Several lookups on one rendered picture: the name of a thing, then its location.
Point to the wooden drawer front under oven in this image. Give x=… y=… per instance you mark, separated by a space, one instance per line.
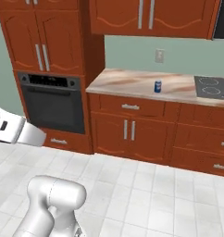
x=73 y=140

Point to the wooden small cupboard door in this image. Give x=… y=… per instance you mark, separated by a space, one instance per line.
x=12 y=3

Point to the wooden wall cupboard door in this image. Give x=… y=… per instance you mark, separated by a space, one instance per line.
x=115 y=15
x=181 y=17

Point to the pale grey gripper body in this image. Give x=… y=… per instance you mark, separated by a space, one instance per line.
x=32 y=135

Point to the black built-in oven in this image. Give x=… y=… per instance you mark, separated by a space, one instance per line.
x=53 y=108

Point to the wooden base cupboard door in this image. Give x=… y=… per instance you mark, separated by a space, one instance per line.
x=154 y=142
x=107 y=134

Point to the grey wall socket plate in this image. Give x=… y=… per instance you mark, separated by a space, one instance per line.
x=159 y=56

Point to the black microwave oven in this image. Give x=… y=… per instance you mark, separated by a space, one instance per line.
x=223 y=18

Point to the dark grey hob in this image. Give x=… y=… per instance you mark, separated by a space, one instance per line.
x=212 y=88

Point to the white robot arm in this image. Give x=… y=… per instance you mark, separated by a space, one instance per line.
x=55 y=194

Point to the wooden tall cupboard door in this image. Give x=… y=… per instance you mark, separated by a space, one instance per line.
x=63 y=41
x=19 y=40

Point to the blue drink can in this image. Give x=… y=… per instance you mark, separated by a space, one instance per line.
x=157 y=86

